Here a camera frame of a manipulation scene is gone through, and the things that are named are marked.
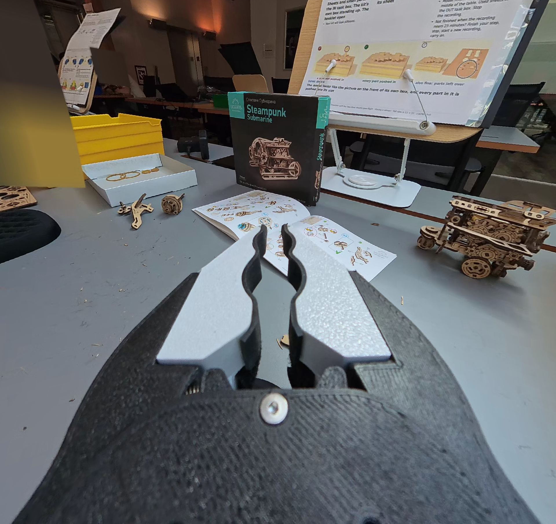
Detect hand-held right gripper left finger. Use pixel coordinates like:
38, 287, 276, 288
156, 224, 268, 389

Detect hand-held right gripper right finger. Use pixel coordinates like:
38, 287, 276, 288
281, 223, 391, 388

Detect notched wooden model part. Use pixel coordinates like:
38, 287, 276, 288
129, 193, 154, 230

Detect partly built wooden model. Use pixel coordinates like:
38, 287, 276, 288
417, 195, 556, 280

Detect black model kit box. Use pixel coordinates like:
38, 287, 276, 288
227, 91, 332, 207

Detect open instruction booklet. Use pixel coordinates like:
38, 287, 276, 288
192, 190, 397, 282

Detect instruction sheet on stand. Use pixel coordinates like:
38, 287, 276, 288
288, 0, 484, 209

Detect white cardboard tray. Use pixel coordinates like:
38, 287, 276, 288
82, 153, 198, 208

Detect stacked yellow plastic bins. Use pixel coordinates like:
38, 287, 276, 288
72, 113, 165, 169

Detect black ribbed wrist rest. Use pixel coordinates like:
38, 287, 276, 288
0, 209, 62, 265

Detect laser-cut plywood sheet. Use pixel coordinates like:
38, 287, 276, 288
0, 185, 38, 213

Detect laminated instruction sheet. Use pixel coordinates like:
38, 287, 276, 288
300, 0, 556, 127

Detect distant instruction sheet stand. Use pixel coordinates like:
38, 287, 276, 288
58, 8, 122, 113

